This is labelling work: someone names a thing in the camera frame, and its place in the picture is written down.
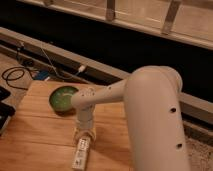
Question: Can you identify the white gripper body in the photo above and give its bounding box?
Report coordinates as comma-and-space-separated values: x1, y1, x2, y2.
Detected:
76, 106, 95, 130

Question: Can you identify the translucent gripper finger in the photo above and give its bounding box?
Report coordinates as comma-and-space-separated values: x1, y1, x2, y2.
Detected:
89, 128, 97, 142
73, 129, 80, 145

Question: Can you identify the white labelled bottle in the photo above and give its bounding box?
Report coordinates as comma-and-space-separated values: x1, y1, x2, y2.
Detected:
72, 131, 92, 171

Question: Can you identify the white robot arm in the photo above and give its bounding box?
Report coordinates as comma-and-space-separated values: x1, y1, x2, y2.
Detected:
71, 66, 191, 171

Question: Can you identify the green ceramic bowl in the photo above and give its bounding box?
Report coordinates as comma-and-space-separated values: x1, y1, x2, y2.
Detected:
49, 86, 78, 115

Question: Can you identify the blue object on floor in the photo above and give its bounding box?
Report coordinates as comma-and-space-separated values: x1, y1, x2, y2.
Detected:
33, 70, 49, 80

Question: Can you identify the black device at left edge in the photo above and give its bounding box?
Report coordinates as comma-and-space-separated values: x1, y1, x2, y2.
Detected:
0, 86, 15, 136

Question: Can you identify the white cable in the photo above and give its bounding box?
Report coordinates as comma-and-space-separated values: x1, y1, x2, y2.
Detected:
39, 46, 88, 81

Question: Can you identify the black coiled cable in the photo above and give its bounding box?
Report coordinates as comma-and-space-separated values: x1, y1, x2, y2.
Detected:
1, 65, 36, 90

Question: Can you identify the grey baseboard rail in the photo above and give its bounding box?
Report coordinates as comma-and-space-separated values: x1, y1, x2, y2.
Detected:
0, 27, 213, 146

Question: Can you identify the wooden railing frame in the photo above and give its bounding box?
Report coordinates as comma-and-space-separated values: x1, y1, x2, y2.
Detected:
19, 0, 213, 50

